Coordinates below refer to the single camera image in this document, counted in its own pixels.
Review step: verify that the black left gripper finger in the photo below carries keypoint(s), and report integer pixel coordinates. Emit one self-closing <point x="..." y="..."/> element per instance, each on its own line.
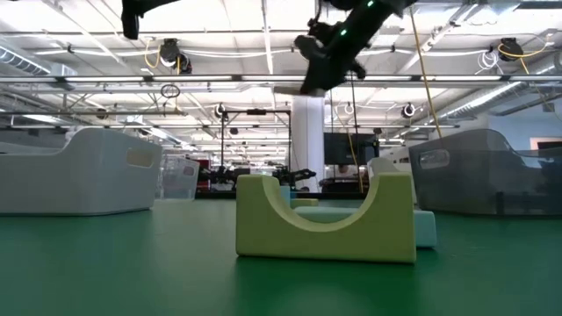
<point x="130" y="26"/>

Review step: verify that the mint rectangular block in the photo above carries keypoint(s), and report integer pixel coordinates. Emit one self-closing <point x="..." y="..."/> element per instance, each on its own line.
<point x="426" y="228"/>

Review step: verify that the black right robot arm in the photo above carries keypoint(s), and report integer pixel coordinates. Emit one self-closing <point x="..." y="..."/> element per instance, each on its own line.
<point x="391" y="5"/>

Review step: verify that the background black robot arm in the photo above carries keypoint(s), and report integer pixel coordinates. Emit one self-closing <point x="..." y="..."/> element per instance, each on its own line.
<point x="294" y="174"/>

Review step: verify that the white pillar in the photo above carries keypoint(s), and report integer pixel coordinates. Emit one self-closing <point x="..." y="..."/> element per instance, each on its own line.
<point x="307" y="145"/>

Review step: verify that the black monitor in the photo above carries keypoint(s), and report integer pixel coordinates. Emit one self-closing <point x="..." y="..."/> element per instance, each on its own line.
<point x="342" y="149"/>

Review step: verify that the white plastic bin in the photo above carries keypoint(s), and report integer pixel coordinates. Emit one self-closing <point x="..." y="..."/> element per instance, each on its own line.
<point x="386" y="166"/>

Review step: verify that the smoky dark plastic bin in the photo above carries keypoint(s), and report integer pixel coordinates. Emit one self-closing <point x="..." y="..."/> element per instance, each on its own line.
<point x="474" y="175"/>

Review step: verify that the clear plastic bin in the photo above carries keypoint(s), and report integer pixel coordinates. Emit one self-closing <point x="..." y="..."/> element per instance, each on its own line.
<point x="180" y="177"/>

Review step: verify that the frosted grey plastic bin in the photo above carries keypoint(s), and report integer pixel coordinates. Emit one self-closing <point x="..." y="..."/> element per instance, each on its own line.
<point x="66" y="175"/>

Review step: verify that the black metal frame stand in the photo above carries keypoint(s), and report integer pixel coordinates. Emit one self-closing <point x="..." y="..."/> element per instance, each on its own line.
<point x="256" y="112"/>

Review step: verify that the silver ventilation duct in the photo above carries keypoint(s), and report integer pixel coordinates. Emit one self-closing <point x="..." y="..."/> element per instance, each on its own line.
<point x="26" y="61"/>
<point x="492" y="98"/>

